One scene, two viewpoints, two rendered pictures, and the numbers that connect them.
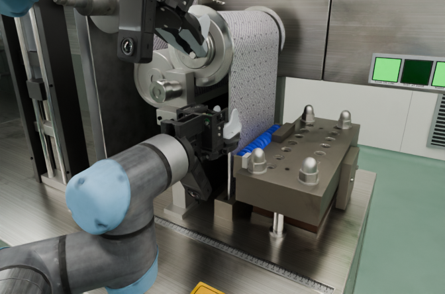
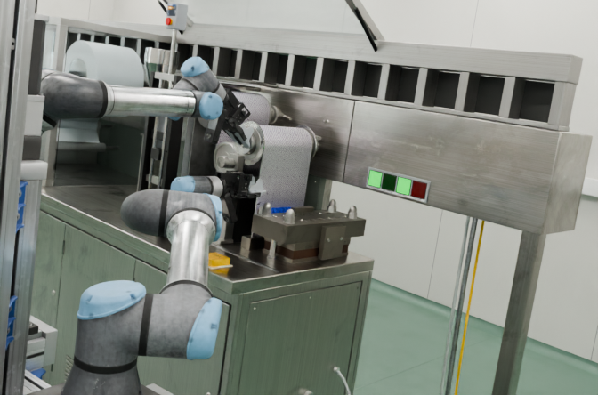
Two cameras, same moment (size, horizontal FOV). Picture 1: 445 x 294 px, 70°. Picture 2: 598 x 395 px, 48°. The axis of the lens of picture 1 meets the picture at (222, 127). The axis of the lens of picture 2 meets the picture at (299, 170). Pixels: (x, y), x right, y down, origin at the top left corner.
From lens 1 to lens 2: 166 cm
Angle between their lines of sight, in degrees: 18
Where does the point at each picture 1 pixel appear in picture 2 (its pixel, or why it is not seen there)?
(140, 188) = (198, 188)
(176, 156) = (217, 184)
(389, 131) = (577, 325)
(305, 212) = (280, 236)
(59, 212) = not seen: hidden behind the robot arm
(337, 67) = (351, 174)
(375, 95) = (560, 266)
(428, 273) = not seen: outside the picture
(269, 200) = (266, 230)
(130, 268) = not seen: hidden behind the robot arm
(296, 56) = (329, 163)
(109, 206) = (186, 188)
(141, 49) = (214, 137)
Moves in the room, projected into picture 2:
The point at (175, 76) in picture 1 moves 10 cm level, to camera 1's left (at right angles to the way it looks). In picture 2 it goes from (233, 157) to (206, 151)
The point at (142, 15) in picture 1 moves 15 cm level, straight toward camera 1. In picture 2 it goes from (216, 124) to (210, 127)
